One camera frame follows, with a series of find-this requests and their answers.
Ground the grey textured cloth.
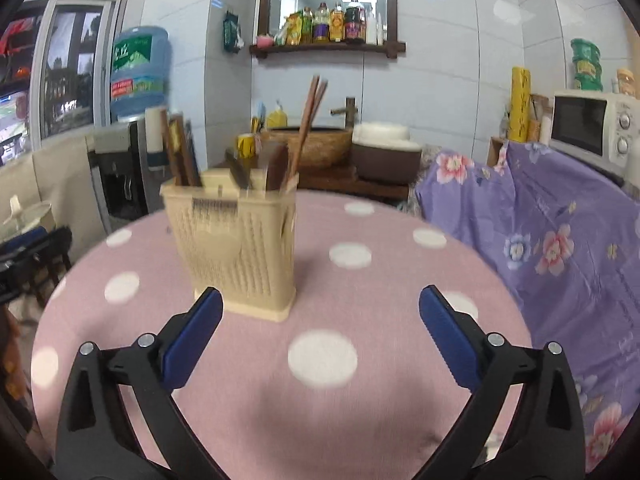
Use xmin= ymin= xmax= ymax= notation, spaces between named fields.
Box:
xmin=400 ymin=145 xmax=443 ymax=211

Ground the purple label oil bottle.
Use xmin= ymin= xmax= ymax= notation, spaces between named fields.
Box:
xmin=313 ymin=2 xmax=332 ymax=43

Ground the yellow green snack packet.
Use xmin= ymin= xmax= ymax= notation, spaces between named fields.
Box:
xmin=277 ymin=12 xmax=303 ymax=46

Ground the brown wooden spoon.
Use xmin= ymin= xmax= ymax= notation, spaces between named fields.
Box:
xmin=160 ymin=110 xmax=184 ymax=187
xmin=170 ymin=116 xmax=202 ymax=187

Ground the white brown rice cooker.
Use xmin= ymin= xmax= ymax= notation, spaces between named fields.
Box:
xmin=350 ymin=121 xmax=423 ymax=185

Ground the white plastic lid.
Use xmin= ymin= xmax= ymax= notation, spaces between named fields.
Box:
xmin=0 ymin=195 xmax=53 ymax=238

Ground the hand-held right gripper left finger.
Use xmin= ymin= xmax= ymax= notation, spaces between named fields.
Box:
xmin=55 ymin=286 xmax=224 ymax=480

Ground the bamboo style faucet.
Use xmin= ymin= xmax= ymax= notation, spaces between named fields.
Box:
xmin=330 ymin=97 xmax=358 ymax=128

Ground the pink polka-dot tablecloth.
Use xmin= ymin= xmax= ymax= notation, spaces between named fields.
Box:
xmin=30 ymin=189 xmax=533 ymax=480

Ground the dark wooden table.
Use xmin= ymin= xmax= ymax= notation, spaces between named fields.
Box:
xmin=215 ymin=160 xmax=411 ymax=201

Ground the window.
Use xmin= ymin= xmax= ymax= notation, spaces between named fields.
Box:
xmin=0 ymin=0 xmax=131 ymax=161

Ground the green hanging packet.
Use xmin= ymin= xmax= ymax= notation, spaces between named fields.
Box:
xmin=222 ymin=9 xmax=245 ymax=55

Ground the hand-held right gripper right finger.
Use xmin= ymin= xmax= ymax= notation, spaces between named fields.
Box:
xmin=419 ymin=285 xmax=586 ymax=480

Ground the yellow roll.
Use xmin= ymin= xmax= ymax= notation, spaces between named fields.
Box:
xmin=507 ymin=66 xmax=531 ymax=143

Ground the blue water jug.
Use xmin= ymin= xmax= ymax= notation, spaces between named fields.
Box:
xmin=110 ymin=26 xmax=170 ymax=121

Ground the beige plastic utensil holder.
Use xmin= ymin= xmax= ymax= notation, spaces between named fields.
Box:
xmin=160 ymin=167 xmax=300 ymax=323

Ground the water dispenser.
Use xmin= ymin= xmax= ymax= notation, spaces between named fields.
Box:
xmin=87 ymin=120 xmax=168 ymax=221

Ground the amber sauce bottle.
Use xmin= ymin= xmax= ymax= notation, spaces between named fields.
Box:
xmin=330 ymin=2 xmax=347 ymax=42

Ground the woven wash basin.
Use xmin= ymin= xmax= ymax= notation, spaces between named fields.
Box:
xmin=260 ymin=127 xmax=353 ymax=170

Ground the dark flat utensil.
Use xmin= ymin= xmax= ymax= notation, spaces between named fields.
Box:
xmin=225 ymin=147 xmax=252 ymax=191

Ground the purple floral cloth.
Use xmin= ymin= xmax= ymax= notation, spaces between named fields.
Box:
xmin=415 ymin=141 xmax=640 ymax=473

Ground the yellow detergent bottle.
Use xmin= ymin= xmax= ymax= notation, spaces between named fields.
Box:
xmin=265 ymin=101 xmax=287 ymax=129

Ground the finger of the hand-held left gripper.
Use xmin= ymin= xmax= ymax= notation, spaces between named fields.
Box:
xmin=0 ymin=227 xmax=73 ymax=273

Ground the brown wooden spatula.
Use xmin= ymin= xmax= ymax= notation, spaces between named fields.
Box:
xmin=257 ymin=141 xmax=291 ymax=192

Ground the white paper roll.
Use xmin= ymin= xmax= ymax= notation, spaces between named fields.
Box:
xmin=145 ymin=107 xmax=168 ymax=153

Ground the dark soy sauce bottle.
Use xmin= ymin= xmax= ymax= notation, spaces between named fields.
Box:
xmin=344 ymin=0 xmax=367 ymax=43

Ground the white bottle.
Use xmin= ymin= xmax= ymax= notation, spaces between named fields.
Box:
xmin=366 ymin=10 xmax=386 ymax=45

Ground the white microwave oven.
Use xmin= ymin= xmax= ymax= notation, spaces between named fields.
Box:
xmin=550 ymin=89 xmax=640 ymax=173

